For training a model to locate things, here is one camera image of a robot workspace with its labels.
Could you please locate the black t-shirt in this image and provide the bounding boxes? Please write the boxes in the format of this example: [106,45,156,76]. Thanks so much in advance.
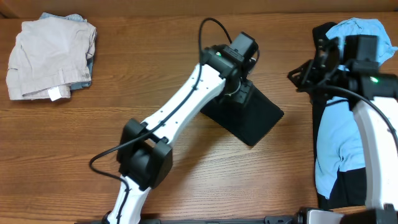
[201,85,284,146]

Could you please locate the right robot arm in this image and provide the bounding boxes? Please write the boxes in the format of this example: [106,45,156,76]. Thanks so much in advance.
[287,35,397,223]

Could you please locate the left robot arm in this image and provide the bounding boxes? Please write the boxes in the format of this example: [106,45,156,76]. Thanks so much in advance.
[103,32,258,223]

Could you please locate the beige folded shorts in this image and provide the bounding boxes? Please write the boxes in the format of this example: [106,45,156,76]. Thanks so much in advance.
[6,17,96,101]

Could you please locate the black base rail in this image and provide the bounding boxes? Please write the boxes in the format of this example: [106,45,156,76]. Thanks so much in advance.
[74,215,302,224]

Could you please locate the light blue folded garment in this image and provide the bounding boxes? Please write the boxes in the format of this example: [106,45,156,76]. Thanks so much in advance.
[39,12,95,90]

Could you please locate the light blue t-shirt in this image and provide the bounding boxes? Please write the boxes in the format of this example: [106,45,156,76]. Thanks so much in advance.
[312,18,397,205]

